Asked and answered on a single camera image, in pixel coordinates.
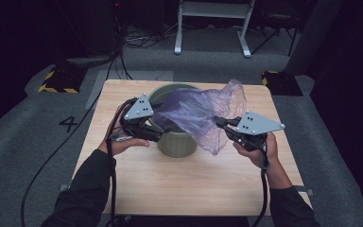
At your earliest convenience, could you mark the black yellow striped base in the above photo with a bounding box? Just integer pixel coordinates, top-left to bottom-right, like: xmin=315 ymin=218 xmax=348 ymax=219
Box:
xmin=38 ymin=64 xmax=88 ymax=95
xmin=261 ymin=70 xmax=304 ymax=97

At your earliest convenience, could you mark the white metal stand frame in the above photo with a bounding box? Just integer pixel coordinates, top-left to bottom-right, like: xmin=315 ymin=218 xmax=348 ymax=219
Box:
xmin=173 ymin=0 xmax=256 ymax=59

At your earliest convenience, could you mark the long black floor cable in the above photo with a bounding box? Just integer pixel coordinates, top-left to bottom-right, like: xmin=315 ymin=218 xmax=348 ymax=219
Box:
xmin=20 ymin=50 xmax=124 ymax=227

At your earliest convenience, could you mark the grey pillar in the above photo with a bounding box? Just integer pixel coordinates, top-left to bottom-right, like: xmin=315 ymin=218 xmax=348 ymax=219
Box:
xmin=284 ymin=0 xmax=344 ymax=77

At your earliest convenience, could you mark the green ribbed plastic bin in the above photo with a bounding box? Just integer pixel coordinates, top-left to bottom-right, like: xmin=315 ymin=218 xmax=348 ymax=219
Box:
xmin=147 ymin=82 xmax=202 ymax=159

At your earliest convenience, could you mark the black tripod stand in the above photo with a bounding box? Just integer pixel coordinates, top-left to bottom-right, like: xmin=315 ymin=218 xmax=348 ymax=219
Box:
xmin=250 ymin=0 xmax=301 ymax=58

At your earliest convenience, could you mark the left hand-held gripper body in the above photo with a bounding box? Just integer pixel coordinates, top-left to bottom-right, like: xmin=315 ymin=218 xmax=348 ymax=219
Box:
xmin=119 ymin=93 xmax=164 ymax=143

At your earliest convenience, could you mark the person's left hand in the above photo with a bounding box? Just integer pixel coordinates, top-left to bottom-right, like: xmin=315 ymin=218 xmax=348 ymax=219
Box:
xmin=97 ymin=105 xmax=150 ymax=157

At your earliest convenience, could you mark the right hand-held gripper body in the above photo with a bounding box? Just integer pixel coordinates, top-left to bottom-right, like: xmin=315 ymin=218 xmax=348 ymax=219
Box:
xmin=228 ymin=110 xmax=286 ymax=151

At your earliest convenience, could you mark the right hand-held gripper cable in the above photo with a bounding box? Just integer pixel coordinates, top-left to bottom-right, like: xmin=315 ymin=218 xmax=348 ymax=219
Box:
xmin=251 ymin=135 xmax=270 ymax=227

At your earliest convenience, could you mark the bundle of floor cables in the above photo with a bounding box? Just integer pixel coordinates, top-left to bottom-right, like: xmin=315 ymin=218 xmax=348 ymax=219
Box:
xmin=122 ymin=22 xmax=183 ymax=50

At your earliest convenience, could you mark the purple translucent plastic bag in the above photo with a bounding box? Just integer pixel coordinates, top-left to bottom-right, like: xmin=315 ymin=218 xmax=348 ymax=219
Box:
xmin=152 ymin=79 xmax=248 ymax=156

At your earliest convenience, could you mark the left hand-held gripper cable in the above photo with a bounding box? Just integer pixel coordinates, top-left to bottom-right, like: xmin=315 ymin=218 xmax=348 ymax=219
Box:
xmin=105 ymin=96 xmax=140 ymax=227

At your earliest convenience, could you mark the hand-held gripper cable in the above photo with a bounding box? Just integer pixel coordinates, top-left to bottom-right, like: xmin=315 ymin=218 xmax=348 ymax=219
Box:
xmin=105 ymin=96 xmax=140 ymax=227
xmin=251 ymin=135 xmax=270 ymax=227

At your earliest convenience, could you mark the person's right hand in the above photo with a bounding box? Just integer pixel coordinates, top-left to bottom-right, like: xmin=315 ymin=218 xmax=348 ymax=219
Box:
xmin=233 ymin=131 xmax=280 ymax=171

